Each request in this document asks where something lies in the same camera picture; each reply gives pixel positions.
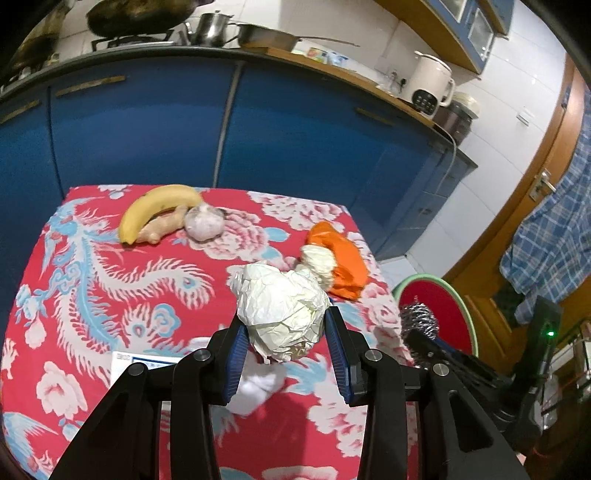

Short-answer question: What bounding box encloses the steel steamer pot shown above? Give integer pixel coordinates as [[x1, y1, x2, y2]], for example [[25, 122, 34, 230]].
[[7, 4, 63, 77]]

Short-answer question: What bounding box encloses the steel kettle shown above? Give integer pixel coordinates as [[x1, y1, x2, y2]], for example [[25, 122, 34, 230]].
[[185, 11, 236, 47]]

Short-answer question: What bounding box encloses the garlic bulb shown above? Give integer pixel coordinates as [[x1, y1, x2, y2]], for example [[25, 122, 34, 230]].
[[184, 204, 227, 241]]

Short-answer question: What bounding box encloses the red printed tablecloth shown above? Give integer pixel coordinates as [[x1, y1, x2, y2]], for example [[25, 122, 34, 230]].
[[0, 185, 416, 480]]

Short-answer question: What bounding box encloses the orange plastic bag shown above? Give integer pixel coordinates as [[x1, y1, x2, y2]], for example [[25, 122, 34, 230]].
[[307, 222, 369, 302]]

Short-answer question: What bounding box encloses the blue plaid shirt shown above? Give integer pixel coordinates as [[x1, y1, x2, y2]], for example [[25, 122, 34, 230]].
[[499, 148, 591, 305]]

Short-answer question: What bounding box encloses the wooden wall cabinet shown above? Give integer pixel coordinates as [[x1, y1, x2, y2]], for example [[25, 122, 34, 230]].
[[374, 0, 513, 75]]

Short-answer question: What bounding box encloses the metal wire rack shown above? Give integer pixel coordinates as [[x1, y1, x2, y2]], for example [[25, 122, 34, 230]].
[[545, 323, 591, 425]]

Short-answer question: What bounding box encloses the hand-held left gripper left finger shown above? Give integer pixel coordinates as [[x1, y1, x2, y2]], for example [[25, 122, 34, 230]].
[[48, 318, 250, 480]]

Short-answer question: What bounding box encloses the steel wool scourer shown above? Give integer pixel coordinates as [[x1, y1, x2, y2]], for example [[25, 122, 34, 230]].
[[399, 302, 439, 342]]

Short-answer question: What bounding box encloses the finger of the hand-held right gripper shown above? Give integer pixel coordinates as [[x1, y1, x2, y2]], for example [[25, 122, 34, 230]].
[[403, 329, 515, 416]]

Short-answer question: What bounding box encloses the black wok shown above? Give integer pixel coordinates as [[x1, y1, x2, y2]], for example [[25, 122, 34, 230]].
[[85, 0, 208, 38]]

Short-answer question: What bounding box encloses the steel saucepan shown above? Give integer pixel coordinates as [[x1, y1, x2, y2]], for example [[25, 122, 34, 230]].
[[235, 23, 361, 52]]

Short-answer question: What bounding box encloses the white teal medicine box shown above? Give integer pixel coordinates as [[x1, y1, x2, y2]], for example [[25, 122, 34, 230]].
[[111, 352, 185, 388]]

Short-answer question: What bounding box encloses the ginger root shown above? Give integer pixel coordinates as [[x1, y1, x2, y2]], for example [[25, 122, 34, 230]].
[[139, 206, 189, 243]]

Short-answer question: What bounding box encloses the small cream paper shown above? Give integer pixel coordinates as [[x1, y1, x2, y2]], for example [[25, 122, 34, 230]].
[[295, 244, 338, 291]]

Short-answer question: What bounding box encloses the blue kitchen cabinet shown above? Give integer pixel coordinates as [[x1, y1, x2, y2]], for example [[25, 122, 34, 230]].
[[0, 48, 476, 259]]

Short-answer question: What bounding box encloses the white power cable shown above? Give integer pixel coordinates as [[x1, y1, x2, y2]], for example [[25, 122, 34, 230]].
[[443, 127, 458, 195]]

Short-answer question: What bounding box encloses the wooden door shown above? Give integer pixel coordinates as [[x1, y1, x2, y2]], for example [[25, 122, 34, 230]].
[[443, 60, 591, 324]]

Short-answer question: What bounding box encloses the yellow banana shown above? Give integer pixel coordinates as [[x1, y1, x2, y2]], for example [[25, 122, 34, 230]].
[[119, 185, 204, 245]]

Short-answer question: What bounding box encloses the metal door handle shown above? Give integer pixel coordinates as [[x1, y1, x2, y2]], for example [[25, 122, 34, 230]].
[[530, 170, 552, 200]]

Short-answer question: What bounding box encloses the dark rice cooker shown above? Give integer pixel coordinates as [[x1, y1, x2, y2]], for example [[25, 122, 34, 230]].
[[434, 92, 481, 144]]

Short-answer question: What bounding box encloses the white paper ball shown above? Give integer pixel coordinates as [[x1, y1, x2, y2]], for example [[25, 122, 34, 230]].
[[230, 261, 331, 365]]

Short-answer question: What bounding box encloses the white cloth bundle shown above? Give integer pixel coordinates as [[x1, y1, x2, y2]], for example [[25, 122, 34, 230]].
[[226, 353, 287, 418]]

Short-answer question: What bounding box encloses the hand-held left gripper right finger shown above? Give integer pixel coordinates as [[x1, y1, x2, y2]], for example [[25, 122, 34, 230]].
[[323, 305, 532, 480]]

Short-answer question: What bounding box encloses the white electric kettle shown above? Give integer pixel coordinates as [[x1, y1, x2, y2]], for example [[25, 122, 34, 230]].
[[409, 50, 456, 115]]

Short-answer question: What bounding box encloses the gas stove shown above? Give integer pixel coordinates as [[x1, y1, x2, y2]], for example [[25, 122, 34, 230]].
[[90, 28, 178, 51]]

